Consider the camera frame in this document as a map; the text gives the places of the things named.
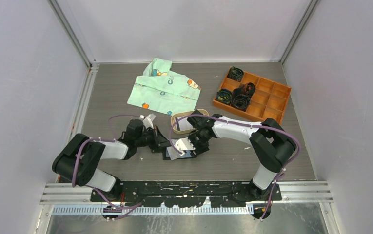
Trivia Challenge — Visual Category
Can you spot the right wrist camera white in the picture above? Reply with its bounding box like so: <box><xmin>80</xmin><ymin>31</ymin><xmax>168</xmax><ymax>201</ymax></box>
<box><xmin>173</xmin><ymin>137</ymin><xmax>195</xmax><ymax>156</ymax></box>

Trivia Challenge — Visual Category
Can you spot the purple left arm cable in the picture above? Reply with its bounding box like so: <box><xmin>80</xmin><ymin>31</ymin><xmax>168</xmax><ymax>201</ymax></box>
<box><xmin>71</xmin><ymin>114</ymin><xmax>143</xmax><ymax>221</ymax></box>

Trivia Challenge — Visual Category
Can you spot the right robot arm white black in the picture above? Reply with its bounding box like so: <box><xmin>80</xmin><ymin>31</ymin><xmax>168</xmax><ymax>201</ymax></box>
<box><xmin>187</xmin><ymin>113</ymin><xmax>299</xmax><ymax>200</ymax></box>

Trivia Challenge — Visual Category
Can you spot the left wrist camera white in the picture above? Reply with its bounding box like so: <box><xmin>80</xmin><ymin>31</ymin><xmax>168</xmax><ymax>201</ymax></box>
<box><xmin>139</xmin><ymin>114</ymin><xmax>156</xmax><ymax>129</ymax></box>

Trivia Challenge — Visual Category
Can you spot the orange compartment organizer tray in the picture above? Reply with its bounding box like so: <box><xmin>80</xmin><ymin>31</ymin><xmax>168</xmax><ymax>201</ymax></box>
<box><xmin>213</xmin><ymin>71</ymin><xmax>292</xmax><ymax>124</ymax></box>

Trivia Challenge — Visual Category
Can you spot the rolled dark belt back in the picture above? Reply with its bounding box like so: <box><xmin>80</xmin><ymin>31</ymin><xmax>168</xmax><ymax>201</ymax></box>
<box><xmin>227</xmin><ymin>66</ymin><xmax>245</xmax><ymax>82</ymax></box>

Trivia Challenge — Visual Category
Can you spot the rolled dark belt front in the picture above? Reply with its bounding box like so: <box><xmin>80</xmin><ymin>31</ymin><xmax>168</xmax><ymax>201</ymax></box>
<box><xmin>215</xmin><ymin>88</ymin><xmax>232</xmax><ymax>105</ymax></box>

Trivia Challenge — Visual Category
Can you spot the beige oval tray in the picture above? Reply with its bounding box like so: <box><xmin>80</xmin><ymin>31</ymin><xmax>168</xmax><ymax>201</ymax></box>
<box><xmin>170</xmin><ymin>109</ymin><xmax>209</xmax><ymax>135</ymax></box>

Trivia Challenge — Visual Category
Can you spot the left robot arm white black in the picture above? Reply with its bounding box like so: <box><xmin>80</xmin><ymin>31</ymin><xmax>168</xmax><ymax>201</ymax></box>
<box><xmin>52</xmin><ymin>117</ymin><xmax>171</xmax><ymax>201</ymax></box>

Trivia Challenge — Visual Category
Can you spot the rolled dark belt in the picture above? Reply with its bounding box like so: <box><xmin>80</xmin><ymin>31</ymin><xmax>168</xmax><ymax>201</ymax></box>
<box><xmin>227</xmin><ymin>66</ymin><xmax>245</xmax><ymax>82</ymax></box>
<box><xmin>215</xmin><ymin>88</ymin><xmax>232</xmax><ymax>105</ymax></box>

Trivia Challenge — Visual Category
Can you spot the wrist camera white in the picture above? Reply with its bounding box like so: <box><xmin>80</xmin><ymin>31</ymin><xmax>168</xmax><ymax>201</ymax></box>
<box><xmin>173</xmin><ymin>137</ymin><xmax>195</xmax><ymax>156</ymax></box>
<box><xmin>139</xmin><ymin>114</ymin><xmax>156</xmax><ymax>129</ymax></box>

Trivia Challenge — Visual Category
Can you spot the slotted metal cable duct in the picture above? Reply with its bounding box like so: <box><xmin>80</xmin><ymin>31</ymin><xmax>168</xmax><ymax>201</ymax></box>
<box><xmin>52</xmin><ymin>204</ymin><xmax>254</xmax><ymax>215</ymax></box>

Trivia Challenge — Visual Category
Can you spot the black leather card holder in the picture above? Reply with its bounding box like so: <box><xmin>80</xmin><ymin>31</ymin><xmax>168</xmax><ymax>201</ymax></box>
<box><xmin>162</xmin><ymin>147</ymin><xmax>197</xmax><ymax>160</ymax></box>

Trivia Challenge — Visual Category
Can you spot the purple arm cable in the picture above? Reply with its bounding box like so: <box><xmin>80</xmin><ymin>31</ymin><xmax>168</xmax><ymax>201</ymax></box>
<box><xmin>169</xmin><ymin>114</ymin><xmax>302</xmax><ymax>220</ymax></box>
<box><xmin>71</xmin><ymin>114</ymin><xmax>143</xmax><ymax>221</ymax></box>

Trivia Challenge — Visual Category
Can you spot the green cartoon print cloth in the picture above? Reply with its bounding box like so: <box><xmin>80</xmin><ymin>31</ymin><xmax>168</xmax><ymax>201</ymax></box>
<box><xmin>127</xmin><ymin>58</ymin><xmax>201</xmax><ymax>116</ymax></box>

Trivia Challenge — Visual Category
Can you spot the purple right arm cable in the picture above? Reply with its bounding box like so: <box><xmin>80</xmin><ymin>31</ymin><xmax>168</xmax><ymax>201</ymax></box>
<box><xmin>169</xmin><ymin>114</ymin><xmax>302</xmax><ymax>220</ymax></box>

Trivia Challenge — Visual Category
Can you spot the white striped card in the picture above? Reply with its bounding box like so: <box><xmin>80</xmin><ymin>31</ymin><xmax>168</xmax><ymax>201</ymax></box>
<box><xmin>176</xmin><ymin>118</ymin><xmax>193</xmax><ymax>131</ymax></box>

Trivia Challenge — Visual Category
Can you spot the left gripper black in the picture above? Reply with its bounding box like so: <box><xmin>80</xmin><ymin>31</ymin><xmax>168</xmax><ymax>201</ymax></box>
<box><xmin>135</xmin><ymin>125</ymin><xmax>173</xmax><ymax>150</ymax></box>

